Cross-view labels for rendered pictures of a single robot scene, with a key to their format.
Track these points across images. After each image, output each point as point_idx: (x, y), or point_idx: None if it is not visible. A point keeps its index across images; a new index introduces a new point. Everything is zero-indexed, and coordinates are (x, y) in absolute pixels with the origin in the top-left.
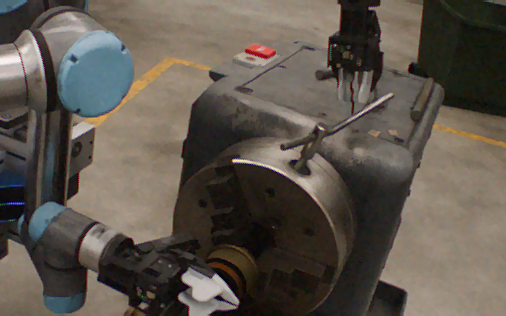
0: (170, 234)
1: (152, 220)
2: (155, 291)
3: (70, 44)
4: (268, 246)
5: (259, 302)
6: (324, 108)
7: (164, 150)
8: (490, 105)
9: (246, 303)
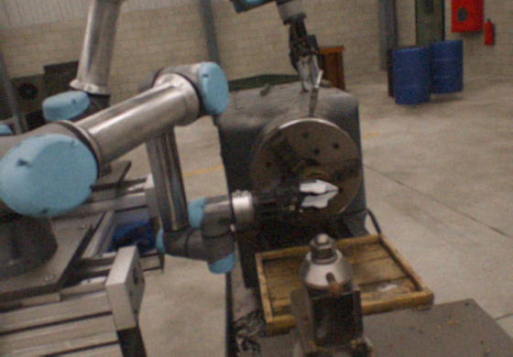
0: (166, 288)
1: (147, 287)
2: (297, 200)
3: (196, 71)
4: (318, 167)
5: (323, 208)
6: (287, 99)
7: None
8: None
9: (316, 213)
